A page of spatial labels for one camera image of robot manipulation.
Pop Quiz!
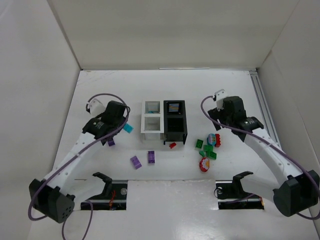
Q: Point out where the cyan long lego brick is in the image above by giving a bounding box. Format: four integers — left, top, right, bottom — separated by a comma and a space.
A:
123, 123, 134, 134

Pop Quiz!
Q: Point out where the small purple lego brick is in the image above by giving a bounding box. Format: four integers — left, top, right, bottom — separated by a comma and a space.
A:
107, 138, 116, 147

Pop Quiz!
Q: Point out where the red lego with cyan decoration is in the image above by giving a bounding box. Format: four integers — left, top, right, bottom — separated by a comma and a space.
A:
207, 133, 221, 148

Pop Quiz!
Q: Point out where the green lego brick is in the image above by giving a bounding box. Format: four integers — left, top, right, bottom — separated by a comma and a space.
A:
203, 144, 213, 156
206, 151, 217, 160

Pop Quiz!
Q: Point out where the dark green square lego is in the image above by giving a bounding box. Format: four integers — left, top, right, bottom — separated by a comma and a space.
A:
195, 139, 204, 150

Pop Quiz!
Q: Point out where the purple lego brick upside-down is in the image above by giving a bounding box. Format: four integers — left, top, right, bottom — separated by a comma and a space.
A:
147, 150, 156, 165

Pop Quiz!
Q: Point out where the red flower lego piece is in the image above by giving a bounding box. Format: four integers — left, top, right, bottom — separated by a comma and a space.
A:
199, 157, 210, 173

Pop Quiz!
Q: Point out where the small red lego brick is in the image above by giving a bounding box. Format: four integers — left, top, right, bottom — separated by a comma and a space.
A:
169, 142, 177, 149

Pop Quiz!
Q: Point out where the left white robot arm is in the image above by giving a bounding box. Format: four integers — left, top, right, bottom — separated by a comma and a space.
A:
27, 99, 131, 223

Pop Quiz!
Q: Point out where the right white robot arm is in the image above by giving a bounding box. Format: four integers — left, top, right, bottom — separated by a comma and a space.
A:
204, 92, 320, 217

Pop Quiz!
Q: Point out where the white two-bin container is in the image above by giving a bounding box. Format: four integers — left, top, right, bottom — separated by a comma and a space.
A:
140, 100, 164, 142

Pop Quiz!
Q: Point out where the black two-bin container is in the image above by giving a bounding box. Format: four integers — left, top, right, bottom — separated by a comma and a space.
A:
163, 100, 188, 145

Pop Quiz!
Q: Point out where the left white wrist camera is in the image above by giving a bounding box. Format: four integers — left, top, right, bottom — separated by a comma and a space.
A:
85, 98, 106, 117

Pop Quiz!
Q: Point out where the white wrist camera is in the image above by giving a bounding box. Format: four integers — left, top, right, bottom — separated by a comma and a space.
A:
85, 98, 106, 117
213, 89, 229, 111

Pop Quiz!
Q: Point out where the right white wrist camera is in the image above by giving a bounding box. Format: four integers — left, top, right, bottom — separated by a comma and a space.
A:
213, 89, 229, 111

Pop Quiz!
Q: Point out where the aluminium rail right side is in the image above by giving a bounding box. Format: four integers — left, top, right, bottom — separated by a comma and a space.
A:
249, 69, 281, 148

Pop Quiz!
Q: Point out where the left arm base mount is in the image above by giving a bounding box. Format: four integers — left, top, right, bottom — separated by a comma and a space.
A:
88, 172, 128, 211

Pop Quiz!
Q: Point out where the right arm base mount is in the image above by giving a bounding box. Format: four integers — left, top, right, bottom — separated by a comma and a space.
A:
213, 171, 265, 210

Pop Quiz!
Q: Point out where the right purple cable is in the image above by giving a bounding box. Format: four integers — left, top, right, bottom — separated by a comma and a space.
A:
201, 94, 320, 221

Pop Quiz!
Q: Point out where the purple cable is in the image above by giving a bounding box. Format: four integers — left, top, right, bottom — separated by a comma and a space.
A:
27, 92, 132, 240
201, 94, 320, 221

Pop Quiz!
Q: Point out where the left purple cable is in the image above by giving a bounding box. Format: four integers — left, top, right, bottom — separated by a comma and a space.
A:
27, 92, 132, 240

